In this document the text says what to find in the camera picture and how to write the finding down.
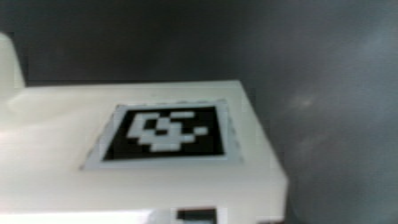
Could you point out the white drawer box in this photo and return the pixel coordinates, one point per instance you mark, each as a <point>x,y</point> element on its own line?
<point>134,154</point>

